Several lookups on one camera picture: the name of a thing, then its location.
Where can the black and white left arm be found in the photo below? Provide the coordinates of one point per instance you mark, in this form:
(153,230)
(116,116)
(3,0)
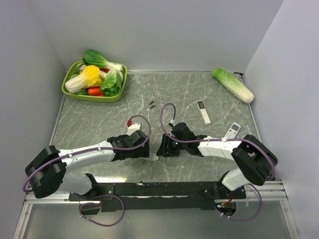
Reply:
(50,171)

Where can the toy bok choy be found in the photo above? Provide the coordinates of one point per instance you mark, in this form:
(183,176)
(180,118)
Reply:
(92,57)

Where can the red toy pepper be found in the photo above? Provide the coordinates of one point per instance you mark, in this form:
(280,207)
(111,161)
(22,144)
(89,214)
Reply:
(104,70)

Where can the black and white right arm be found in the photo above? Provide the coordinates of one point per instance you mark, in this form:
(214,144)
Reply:
(255,162)

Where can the green plastic basket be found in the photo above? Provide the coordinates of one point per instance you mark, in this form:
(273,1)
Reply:
(76,69)

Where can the small white display remote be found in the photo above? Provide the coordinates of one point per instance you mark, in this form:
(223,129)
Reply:
(233,131)

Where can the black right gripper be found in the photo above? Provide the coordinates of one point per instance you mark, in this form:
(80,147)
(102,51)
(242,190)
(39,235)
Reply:
(163,151)

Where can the long white remote control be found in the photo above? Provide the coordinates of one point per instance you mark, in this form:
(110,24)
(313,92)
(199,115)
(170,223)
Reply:
(151,157)

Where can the green white napa cabbage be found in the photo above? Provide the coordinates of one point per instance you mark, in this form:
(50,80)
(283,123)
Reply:
(233,85)

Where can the green leafy toy lettuce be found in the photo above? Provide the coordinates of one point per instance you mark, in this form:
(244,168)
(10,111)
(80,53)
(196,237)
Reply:
(112,84)

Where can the slim white remote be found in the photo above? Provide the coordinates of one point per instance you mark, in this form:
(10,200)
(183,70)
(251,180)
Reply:
(204,113)

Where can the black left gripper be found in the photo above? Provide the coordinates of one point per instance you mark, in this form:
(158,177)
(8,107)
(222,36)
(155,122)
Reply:
(142,152)

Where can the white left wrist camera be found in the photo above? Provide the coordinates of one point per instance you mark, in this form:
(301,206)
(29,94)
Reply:
(132,127)

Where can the orange toy carrot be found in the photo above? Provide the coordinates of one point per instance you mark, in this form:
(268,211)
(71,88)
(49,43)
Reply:
(94,91)

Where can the yellow toy napa cabbage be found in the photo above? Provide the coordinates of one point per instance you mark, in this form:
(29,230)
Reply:
(89,77)

